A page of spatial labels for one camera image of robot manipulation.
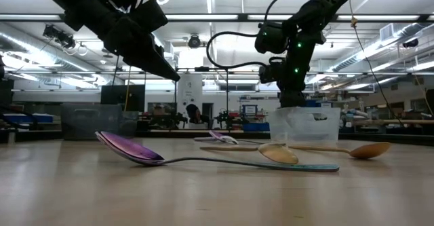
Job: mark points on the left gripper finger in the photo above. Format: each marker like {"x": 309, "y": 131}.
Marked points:
{"x": 142, "y": 46}

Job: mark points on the grey translucent plastic bin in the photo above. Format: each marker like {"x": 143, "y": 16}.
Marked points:
{"x": 91, "y": 124}

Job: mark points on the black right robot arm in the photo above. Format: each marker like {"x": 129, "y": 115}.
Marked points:
{"x": 322, "y": 5}

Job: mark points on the black ceiling camera rig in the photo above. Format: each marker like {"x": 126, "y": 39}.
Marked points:
{"x": 57, "y": 36}

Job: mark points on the white framed sign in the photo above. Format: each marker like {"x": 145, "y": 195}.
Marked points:
{"x": 250, "y": 109}

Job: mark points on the blue storage bin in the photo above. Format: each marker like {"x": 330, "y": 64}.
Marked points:
{"x": 30, "y": 118}
{"x": 256, "y": 127}

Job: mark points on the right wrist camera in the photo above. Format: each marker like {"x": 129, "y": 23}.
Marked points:
{"x": 269, "y": 71}

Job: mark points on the person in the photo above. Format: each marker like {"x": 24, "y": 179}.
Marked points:
{"x": 194, "y": 112}

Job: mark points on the black ceiling device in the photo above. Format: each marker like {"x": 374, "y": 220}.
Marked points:
{"x": 410, "y": 43}

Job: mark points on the black overhead camera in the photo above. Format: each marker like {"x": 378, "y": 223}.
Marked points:
{"x": 194, "y": 41}

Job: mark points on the background wooden table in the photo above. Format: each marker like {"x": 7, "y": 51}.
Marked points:
{"x": 390, "y": 121}

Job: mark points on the background black robot arm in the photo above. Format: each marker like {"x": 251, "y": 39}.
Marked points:
{"x": 225, "y": 117}
{"x": 169, "y": 119}

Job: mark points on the gold spoon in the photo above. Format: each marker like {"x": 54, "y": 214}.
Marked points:
{"x": 278, "y": 154}
{"x": 369, "y": 150}

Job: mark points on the white pillar cabinet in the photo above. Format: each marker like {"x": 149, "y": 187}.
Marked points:
{"x": 190, "y": 90}

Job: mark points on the iridescent purple teal spoon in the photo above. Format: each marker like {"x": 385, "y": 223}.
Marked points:
{"x": 132, "y": 149}
{"x": 216, "y": 134}

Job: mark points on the black monitor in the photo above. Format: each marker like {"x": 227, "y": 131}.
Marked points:
{"x": 118, "y": 97}

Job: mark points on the background black station frame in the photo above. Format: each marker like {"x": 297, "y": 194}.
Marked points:
{"x": 201, "y": 69}

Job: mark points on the silver ventilation duct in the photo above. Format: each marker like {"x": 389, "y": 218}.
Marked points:
{"x": 20, "y": 46}
{"x": 407, "y": 36}

